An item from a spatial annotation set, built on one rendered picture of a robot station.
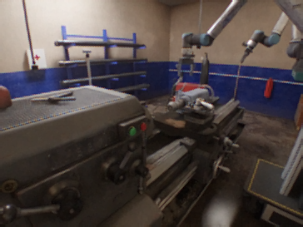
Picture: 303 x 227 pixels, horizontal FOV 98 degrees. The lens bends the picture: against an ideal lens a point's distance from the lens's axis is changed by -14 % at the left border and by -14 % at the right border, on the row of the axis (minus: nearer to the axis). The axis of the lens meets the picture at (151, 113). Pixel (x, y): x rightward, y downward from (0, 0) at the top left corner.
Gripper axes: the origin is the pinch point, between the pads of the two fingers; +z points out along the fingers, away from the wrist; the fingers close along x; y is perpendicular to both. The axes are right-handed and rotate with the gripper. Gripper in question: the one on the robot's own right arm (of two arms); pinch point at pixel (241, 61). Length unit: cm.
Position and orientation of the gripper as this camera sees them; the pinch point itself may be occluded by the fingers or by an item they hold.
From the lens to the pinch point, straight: 189.9
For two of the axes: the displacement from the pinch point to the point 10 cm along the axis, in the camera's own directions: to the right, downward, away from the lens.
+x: 5.5, -1.8, 8.2
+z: -3.9, 8.0, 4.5
